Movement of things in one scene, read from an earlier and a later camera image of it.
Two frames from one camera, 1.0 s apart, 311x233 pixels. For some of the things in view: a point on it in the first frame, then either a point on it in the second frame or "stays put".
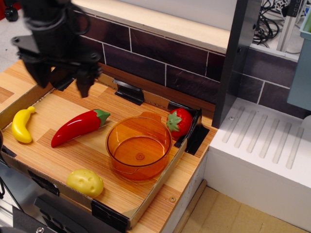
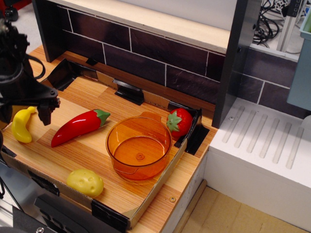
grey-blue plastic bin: x=300 y=91 stays put
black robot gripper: x=57 y=43 → x=26 y=91
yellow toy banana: x=19 y=124 stays put
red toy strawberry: x=179 y=122 stays put
